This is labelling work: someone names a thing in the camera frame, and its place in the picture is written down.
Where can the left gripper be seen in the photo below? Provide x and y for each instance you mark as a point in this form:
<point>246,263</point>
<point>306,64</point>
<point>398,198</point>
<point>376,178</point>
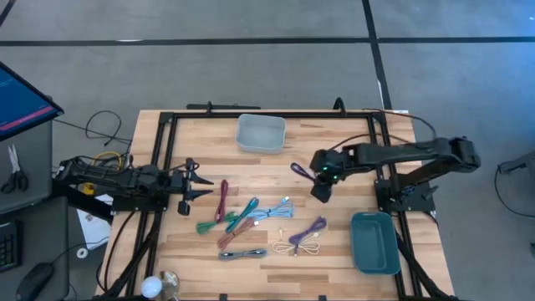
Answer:
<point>179,182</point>

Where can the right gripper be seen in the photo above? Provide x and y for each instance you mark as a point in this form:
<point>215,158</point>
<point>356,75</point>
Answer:
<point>330,161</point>

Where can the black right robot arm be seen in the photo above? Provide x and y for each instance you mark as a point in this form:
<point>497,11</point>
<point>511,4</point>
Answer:
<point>418,151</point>

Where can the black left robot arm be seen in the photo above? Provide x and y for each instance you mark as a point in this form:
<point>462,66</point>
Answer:
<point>125,180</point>

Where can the black hook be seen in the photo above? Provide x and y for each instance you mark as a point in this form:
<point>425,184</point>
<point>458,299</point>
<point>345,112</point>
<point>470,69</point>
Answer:
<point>339,100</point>

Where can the grey plastic bin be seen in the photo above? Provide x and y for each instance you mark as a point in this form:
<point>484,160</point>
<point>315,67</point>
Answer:
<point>261,136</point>

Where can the black clamp bar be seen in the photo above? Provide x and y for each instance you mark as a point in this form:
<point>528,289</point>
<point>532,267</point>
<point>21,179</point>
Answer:
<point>234,106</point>

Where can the teal plastic bin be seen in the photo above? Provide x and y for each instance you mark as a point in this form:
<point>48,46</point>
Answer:
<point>374,244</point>

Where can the white globe light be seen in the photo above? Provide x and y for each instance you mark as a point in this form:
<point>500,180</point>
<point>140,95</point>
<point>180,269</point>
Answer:
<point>151,287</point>

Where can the white paper sheet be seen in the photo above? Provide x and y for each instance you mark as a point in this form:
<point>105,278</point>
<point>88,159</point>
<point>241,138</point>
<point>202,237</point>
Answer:
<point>94,228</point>

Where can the grey side desk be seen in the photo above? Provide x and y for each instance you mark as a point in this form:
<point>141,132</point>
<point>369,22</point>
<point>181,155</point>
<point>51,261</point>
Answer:
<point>37,167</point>

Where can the black computer mouse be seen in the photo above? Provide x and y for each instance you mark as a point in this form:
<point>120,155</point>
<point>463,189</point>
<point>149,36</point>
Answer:
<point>33,282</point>

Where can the grey stand foot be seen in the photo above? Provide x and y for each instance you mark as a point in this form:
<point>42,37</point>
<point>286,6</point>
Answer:
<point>524,161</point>

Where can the computer monitor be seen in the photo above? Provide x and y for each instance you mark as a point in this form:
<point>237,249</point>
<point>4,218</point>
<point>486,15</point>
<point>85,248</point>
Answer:
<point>21,104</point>

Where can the black keyboard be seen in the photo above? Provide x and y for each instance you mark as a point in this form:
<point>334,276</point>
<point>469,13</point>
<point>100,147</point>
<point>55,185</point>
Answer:
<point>8,246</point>

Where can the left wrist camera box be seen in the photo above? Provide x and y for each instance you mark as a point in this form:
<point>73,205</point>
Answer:
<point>184,208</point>

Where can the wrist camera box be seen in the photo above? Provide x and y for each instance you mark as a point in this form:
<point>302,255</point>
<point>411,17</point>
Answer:
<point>322,193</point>
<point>184,208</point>

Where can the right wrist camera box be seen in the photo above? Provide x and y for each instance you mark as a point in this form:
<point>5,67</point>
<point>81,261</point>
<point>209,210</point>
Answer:
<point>322,193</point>

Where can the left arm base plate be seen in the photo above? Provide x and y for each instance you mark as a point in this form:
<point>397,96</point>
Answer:
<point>138,205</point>

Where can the black metal table frame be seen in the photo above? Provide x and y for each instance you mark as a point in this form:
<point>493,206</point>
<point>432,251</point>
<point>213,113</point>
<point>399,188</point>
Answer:
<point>271,114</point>

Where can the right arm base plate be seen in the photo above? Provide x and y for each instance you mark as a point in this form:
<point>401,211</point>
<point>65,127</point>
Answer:
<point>414,202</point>

